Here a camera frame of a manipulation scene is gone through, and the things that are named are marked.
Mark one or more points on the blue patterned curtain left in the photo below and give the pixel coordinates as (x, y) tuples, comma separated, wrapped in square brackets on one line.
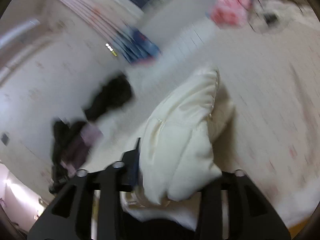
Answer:
[(115, 21)]

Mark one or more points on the wall socket with light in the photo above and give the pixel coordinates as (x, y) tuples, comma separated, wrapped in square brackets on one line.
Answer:
[(110, 48)]

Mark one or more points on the black garment pile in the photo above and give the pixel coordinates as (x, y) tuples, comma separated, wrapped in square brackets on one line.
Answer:
[(112, 95)]

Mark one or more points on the pink plastic bag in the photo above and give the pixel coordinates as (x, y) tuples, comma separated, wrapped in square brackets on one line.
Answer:
[(229, 13)]

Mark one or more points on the cherry print bed sheet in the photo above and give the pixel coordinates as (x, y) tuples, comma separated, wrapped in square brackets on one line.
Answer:
[(270, 69)]

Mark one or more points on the purple lilac garment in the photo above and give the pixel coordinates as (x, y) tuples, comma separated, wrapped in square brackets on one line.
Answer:
[(71, 147)]

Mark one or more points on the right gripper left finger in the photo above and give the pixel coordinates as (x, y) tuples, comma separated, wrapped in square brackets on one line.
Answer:
[(69, 215)]

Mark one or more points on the cream quilted jacket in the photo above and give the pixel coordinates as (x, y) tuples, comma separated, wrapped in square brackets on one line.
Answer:
[(176, 157)]

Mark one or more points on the white striped duvet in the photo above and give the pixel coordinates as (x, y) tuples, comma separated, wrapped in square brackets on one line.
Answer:
[(183, 46)]

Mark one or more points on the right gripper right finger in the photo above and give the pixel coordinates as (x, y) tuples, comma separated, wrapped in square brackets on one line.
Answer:
[(232, 207)]

